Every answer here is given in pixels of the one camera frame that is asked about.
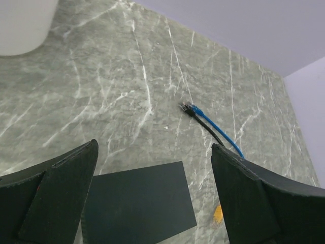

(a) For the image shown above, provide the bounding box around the white plastic tub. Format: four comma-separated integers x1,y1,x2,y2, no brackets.
1,0,58,56

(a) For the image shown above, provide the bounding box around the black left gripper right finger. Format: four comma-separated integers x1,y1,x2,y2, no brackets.
211,144,324,243

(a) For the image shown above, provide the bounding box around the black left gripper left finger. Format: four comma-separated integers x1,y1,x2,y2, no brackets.
1,139,99,243

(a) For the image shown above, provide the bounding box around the black ethernet cable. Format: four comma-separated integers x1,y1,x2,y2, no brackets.
178,101,225,147

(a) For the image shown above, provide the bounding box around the blue ethernet cable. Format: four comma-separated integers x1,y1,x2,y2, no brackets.
189,103,245,159

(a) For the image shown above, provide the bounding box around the yellow ethernet cable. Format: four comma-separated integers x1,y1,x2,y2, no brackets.
210,205,224,228

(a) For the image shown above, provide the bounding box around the black network switch box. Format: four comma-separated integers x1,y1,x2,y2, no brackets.
81,161,197,243

